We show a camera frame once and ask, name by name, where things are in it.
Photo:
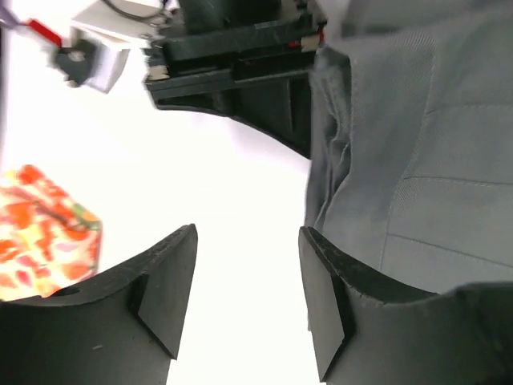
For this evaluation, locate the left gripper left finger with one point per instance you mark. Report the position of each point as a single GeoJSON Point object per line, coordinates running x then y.
{"type": "Point", "coordinates": [122, 326]}

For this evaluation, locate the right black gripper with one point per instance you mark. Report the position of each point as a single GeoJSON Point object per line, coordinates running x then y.
{"type": "Point", "coordinates": [258, 51]}

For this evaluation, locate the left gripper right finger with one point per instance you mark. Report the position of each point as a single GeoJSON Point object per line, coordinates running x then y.
{"type": "Point", "coordinates": [368, 328]}

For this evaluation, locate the grey skirt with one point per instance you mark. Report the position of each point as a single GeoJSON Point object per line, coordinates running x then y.
{"type": "Point", "coordinates": [411, 167]}

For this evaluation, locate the floral orange skirt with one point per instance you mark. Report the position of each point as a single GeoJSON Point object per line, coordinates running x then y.
{"type": "Point", "coordinates": [48, 240]}

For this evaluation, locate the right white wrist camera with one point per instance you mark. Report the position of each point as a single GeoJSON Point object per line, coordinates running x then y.
{"type": "Point", "coordinates": [101, 39]}

